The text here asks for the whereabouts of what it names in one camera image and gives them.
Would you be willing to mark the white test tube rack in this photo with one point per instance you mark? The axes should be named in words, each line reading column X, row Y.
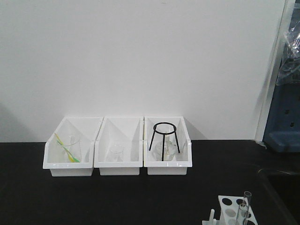
column 228, row 211

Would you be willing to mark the black metal tripod stand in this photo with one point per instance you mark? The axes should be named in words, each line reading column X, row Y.
column 164, row 128

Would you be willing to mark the round glass flask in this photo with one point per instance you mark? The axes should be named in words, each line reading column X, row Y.
column 165, row 149

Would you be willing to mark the middle white plastic bin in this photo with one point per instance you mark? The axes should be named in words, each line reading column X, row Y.
column 124, row 131

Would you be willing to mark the white plastic bin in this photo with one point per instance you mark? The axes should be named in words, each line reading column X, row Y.
column 181, row 162
column 124, row 131
column 56, row 160

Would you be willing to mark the small glass beaker middle bin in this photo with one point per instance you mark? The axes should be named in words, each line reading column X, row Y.
column 116, row 153

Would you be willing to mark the right white plastic bin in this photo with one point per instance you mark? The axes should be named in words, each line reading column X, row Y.
column 181, row 162

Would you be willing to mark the clear glass beaker left bin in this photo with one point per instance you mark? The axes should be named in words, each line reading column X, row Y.
column 73, row 145

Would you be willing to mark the left white plastic bin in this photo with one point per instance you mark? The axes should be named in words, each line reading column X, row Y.
column 56, row 160

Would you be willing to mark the yellow green stirring rod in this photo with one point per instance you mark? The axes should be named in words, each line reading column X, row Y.
column 71, row 158

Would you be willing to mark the blue-grey drying pegboard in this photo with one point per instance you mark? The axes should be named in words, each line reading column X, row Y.
column 282, row 131

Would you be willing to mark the plastic bag of pegs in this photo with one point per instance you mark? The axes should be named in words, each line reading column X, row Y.
column 289, row 71

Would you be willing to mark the black lab sink basin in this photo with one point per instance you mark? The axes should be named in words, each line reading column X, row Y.
column 283, row 187

